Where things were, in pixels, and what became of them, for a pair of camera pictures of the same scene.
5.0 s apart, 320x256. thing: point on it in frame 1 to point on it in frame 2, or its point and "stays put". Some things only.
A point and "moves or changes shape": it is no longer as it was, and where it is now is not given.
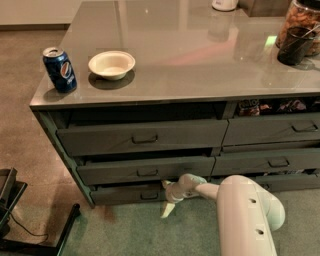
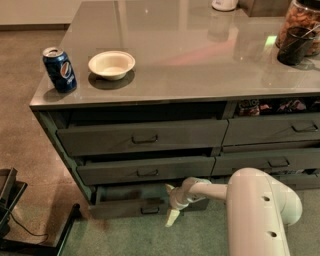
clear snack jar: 305,14 stays put
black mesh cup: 295,45 stays put
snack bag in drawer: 248,108 stays put
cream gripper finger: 165,183 to 169,186
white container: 225,5 stays put
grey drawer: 142,170 stays put
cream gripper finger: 168,209 to 172,218
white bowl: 112,65 stays put
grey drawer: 127,193 moves or changes shape
